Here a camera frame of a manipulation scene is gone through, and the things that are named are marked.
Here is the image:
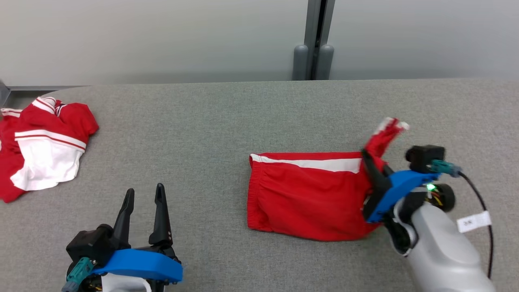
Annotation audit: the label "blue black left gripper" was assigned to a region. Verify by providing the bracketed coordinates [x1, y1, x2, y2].
[91, 182, 184, 292]

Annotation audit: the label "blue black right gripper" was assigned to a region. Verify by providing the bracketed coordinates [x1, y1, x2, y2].
[361, 150, 441, 223]

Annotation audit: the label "red shorts with white stripe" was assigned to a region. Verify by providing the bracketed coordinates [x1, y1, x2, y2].
[247, 117, 410, 243]

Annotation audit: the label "red white basketball jersey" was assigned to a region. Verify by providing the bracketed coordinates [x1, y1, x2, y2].
[0, 97, 99, 203]

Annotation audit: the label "teal right cable connector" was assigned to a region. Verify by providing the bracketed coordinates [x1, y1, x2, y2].
[430, 159, 462, 178]

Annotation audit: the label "teal cable connector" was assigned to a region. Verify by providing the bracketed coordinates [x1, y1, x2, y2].
[62, 258, 96, 292]
[430, 159, 462, 178]

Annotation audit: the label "teal left cable connector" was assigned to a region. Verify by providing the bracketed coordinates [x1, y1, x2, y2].
[62, 258, 96, 292]

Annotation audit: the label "white right cable label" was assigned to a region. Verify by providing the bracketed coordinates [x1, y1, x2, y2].
[457, 211, 492, 234]

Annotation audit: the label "grey cylinder post foot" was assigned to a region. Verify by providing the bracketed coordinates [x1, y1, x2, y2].
[293, 45, 309, 81]
[316, 44, 335, 80]

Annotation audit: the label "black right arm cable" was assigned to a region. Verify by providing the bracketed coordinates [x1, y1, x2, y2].
[458, 172, 494, 280]

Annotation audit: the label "grey partition post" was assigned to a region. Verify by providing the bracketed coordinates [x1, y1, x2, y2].
[304, 0, 336, 80]

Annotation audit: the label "grey metal cart frame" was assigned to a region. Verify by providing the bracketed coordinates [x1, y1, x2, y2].
[0, 79, 11, 107]

